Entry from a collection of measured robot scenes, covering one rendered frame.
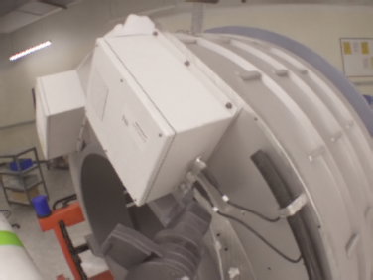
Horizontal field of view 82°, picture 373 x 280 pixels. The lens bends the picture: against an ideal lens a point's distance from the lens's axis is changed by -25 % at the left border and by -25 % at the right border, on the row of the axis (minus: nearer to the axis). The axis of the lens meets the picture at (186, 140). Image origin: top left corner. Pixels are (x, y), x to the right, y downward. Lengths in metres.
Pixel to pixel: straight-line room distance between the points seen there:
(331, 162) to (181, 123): 0.27
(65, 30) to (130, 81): 6.97
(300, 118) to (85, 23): 6.70
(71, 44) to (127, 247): 6.92
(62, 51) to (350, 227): 7.18
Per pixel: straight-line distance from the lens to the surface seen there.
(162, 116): 0.35
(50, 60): 7.58
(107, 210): 1.27
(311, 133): 0.48
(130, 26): 0.87
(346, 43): 6.45
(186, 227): 0.38
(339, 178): 0.48
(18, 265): 0.49
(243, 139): 0.41
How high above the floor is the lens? 1.72
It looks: 13 degrees down
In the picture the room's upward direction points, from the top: 8 degrees counter-clockwise
